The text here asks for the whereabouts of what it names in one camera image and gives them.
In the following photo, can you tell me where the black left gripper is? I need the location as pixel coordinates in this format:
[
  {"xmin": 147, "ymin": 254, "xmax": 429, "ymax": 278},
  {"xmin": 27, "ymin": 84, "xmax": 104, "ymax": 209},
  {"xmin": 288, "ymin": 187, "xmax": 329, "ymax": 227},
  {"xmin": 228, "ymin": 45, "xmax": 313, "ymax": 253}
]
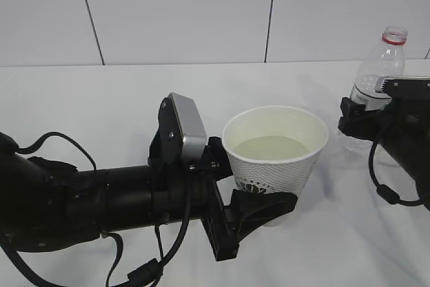
[{"xmin": 148, "ymin": 134, "xmax": 298, "ymax": 261}]

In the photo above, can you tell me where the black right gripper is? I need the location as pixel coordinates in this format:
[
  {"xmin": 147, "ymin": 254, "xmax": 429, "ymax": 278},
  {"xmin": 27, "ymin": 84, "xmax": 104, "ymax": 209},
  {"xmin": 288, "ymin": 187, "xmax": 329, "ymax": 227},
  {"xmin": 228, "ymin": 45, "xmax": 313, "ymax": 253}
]
[{"xmin": 338, "ymin": 97, "xmax": 429, "ymax": 208}]

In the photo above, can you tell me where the white paper cup green logo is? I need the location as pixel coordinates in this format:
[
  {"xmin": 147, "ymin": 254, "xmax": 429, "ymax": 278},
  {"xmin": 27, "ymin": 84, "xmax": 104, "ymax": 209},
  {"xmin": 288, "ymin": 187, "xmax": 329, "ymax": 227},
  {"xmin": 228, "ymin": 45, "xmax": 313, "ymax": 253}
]
[{"xmin": 221, "ymin": 105, "xmax": 329, "ymax": 228}]

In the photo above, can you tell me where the clear water bottle red label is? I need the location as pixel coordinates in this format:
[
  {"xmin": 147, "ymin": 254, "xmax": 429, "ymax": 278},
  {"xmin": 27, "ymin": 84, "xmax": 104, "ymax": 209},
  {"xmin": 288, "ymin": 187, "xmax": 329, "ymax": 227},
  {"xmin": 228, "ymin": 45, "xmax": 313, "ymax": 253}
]
[{"xmin": 349, "ymin": 25, "xmax": 408, "ymax": 111}]

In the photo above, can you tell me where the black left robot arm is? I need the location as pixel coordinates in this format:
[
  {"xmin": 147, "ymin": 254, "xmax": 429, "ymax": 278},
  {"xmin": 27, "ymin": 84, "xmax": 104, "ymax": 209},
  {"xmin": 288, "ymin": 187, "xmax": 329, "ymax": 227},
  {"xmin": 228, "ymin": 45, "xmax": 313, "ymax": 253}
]
[{"xmin": 1, "ymin": 135, "xmax": 298, "ymax": 261}]

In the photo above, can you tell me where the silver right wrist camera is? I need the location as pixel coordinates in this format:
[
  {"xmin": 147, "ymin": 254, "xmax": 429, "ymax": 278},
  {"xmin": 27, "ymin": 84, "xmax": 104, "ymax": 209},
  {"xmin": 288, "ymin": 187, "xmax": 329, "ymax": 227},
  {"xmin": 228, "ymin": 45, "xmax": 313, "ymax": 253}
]
[{"xmin": 374, "ymin": 76, "xmax": 429, "ymax": 100}]

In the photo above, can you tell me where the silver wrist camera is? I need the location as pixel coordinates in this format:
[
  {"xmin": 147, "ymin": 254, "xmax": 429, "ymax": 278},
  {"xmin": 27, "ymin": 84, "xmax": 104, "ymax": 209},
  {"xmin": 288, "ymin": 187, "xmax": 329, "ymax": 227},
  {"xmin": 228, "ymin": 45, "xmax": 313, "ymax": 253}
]
[
  {"xmin": 158, "ymin": 92, "xmax": 207, "ymax": 165},
  {"xmin": 374, "ymin": 76, "xmax": 429, "ymax": 100}
]

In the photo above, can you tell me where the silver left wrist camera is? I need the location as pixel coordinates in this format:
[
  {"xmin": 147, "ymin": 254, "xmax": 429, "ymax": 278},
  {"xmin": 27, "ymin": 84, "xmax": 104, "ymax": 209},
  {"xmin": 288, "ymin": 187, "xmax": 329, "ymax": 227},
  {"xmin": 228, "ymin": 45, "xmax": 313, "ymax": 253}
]
[{"xmin": 158, "ymin": 92, "xmax": 207, "ymax": 165}]

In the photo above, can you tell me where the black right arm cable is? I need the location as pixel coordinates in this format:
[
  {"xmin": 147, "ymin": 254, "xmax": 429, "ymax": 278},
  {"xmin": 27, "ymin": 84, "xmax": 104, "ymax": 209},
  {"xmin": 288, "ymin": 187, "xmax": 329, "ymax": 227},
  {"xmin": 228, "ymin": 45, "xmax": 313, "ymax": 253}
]
[{"xmin": 368, "ymin": 122, "xmax": 427, "ymax": 206}]

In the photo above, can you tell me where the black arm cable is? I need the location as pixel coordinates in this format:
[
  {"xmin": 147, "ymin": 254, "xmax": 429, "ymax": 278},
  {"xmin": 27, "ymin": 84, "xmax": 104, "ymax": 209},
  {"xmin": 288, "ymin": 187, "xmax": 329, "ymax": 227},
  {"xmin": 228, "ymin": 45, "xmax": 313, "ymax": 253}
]
[
  {"xmin": 0, "ymin": 131, "xmax": 192, "ymax": 287},
  {"xmin": 368, "ymin": 122, "xmax": 427, "ymax": 206}
]

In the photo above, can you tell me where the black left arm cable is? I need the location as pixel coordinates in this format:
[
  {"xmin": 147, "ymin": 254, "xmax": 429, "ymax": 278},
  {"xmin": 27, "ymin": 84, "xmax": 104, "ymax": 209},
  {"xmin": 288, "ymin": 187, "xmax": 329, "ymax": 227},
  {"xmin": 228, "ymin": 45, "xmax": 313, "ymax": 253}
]
[{"xmin": 0, "ymin": 131, "xmax": 192, "ymax": 287}]

